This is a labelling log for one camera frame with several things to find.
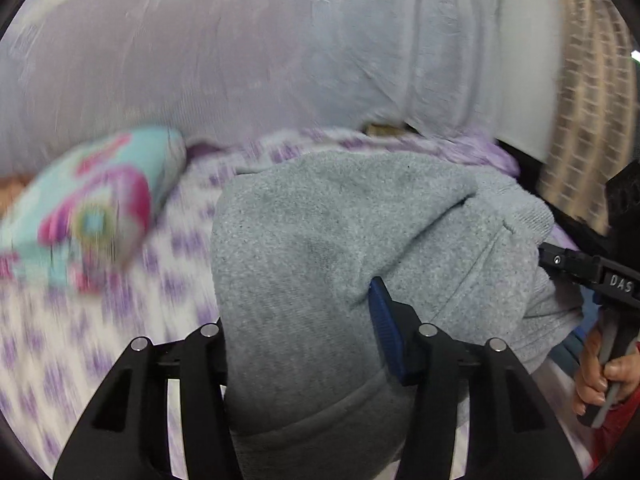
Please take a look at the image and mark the purple floral bed quilt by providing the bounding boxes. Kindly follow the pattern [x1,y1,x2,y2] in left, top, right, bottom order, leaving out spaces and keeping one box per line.
[0,127,601,480]

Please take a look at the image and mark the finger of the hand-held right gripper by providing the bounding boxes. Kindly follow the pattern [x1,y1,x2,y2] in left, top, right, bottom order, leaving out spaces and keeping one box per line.
[537,242,601,286]

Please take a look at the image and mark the blue jeans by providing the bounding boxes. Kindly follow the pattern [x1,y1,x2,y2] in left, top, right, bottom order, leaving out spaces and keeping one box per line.
[547,327,588,376]

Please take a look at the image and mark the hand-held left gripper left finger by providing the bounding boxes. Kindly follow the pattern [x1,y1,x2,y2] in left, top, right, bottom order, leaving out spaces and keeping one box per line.
[52,324,243,480]

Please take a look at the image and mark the turquoise pink floral pillow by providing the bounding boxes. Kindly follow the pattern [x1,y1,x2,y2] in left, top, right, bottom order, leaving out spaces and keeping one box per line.
[0,125,188,293]

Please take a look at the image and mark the grey sweatshirt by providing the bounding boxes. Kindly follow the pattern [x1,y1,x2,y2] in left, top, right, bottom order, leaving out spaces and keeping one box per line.
[210,150,583,480]

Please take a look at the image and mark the brown satin cloth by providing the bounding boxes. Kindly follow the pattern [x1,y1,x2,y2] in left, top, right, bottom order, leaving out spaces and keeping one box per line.
[0,175,31,216]

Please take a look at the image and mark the white lace cover cloth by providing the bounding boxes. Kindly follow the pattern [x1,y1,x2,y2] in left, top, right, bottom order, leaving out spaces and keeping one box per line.
[0,0,566,176]

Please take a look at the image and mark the beige checked curtain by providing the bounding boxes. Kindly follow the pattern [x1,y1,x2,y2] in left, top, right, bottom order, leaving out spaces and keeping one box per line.
[537,0,640,233]

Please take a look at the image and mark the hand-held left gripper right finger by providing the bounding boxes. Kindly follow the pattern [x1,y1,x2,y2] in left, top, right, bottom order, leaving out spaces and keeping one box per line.
[369,276,583,480]

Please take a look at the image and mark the person's right hand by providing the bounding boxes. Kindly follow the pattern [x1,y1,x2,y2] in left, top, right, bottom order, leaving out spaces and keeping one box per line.
[574,327,640,417]

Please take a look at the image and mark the red garment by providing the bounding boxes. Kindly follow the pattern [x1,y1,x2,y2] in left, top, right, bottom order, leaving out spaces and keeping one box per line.
[592,400,638,466]

